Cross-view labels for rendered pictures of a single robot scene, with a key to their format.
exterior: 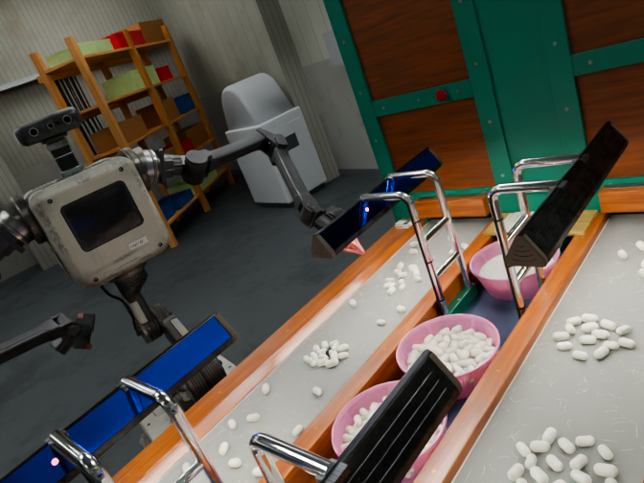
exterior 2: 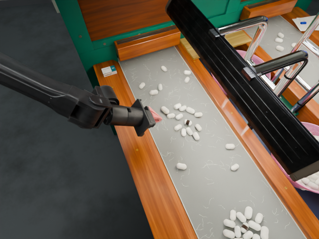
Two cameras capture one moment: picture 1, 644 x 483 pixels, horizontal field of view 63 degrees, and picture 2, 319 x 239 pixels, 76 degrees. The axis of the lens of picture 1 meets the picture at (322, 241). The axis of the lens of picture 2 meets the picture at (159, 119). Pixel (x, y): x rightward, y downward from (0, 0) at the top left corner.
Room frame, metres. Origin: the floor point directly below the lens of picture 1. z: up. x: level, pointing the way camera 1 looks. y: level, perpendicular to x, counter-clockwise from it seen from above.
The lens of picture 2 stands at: (1.56, 0.21, 1.44)
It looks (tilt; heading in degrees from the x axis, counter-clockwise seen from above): 59 degrees down; 288
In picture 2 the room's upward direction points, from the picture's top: straight up
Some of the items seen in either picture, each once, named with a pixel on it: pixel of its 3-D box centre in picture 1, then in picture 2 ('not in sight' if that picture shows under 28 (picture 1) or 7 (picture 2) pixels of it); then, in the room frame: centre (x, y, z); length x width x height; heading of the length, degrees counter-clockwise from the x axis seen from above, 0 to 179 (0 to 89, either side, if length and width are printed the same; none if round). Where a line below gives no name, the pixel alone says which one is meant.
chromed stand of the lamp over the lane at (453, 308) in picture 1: (418, 247); (233, 94); (1.45, -0.27, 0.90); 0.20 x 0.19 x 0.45; 131
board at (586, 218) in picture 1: (538, 222); (215, 40); (1.56, -0.70, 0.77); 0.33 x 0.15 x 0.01; 41
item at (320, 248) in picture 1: (380, 195); (228, 59); (1.51, -0.22, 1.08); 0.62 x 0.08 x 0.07; 131
